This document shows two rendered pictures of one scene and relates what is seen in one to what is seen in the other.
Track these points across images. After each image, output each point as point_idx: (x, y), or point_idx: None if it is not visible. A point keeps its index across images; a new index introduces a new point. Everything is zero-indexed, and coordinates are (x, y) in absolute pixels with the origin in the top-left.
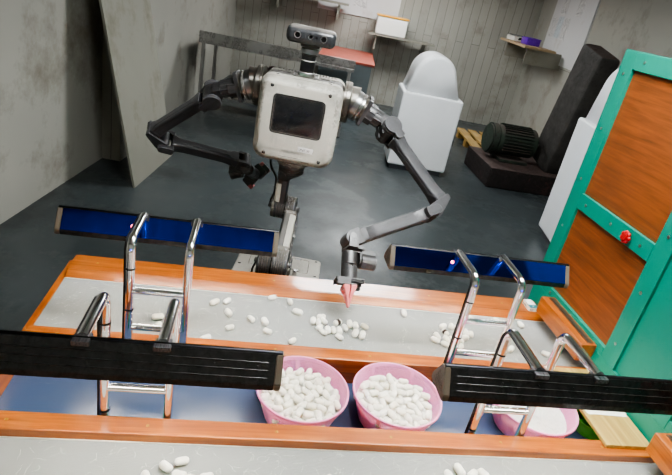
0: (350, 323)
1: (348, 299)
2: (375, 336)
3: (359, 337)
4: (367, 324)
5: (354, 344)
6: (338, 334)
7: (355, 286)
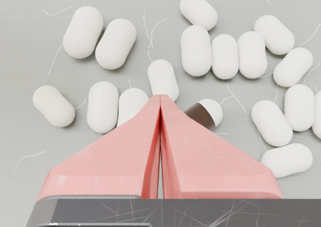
0: (133, 94)
1: (167, 108)
2: (16, 55)
3: (101, 16)
4: (29, 146)
5: None
6: (206, 6)
7: (72, 171)
